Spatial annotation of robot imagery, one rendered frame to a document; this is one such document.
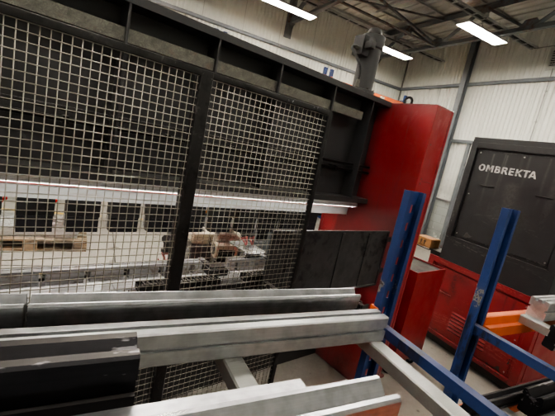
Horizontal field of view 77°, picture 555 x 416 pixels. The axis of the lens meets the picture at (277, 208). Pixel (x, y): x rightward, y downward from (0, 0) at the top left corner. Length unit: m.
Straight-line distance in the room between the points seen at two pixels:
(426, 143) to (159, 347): 2.40
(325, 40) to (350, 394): 10.30
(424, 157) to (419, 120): 0.28
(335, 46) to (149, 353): 10.42
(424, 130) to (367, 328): 2.10
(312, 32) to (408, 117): 7.77
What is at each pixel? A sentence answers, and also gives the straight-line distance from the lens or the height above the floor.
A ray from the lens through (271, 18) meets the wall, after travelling 9.92.
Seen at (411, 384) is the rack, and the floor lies 1.39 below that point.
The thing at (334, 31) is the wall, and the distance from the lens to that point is 10.82.
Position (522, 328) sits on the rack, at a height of 1.36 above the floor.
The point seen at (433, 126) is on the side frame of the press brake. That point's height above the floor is 2.15.
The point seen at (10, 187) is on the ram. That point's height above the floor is 1.38.
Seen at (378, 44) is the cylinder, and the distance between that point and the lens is 2.87.
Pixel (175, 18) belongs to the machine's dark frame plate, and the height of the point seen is 2.27.
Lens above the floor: 1.79
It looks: 10 degrees down
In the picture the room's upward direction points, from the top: 12 degrees clockwise
